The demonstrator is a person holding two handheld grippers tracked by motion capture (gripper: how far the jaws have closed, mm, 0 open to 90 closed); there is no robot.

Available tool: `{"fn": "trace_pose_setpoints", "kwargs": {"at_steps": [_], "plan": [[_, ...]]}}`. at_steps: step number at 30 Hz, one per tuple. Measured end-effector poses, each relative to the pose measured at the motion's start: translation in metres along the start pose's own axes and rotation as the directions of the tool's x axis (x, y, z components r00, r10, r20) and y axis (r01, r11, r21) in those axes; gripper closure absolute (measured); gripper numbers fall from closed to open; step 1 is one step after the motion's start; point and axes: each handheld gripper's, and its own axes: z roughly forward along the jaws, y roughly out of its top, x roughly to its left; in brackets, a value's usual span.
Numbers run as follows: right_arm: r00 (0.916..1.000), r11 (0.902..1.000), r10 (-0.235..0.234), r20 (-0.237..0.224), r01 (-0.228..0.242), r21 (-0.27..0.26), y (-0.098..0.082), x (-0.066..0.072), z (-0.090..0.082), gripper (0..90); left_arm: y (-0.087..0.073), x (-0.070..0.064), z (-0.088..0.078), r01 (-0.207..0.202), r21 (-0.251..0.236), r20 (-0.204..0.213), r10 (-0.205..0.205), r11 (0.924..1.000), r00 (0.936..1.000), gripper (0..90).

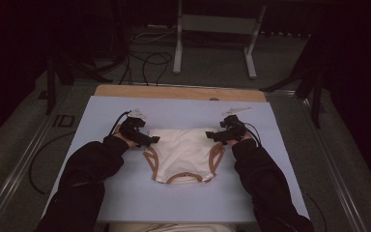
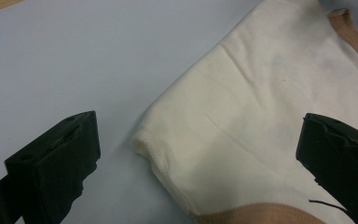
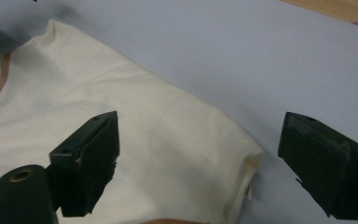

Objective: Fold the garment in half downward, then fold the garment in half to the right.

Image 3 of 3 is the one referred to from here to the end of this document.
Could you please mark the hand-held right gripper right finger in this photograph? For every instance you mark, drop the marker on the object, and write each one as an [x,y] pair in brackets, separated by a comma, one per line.
[320,161]

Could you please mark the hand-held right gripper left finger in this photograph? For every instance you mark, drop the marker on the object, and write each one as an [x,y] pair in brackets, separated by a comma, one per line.
[88,161]

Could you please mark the cream baby bodysuit brown trim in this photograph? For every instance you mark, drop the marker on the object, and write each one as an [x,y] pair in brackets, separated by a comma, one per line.
[121,102]

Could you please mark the light blue mat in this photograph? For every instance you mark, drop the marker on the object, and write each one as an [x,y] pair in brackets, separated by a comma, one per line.
[245,56]

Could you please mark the wooden table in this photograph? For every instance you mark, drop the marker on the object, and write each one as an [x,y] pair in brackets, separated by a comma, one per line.
[348,11]

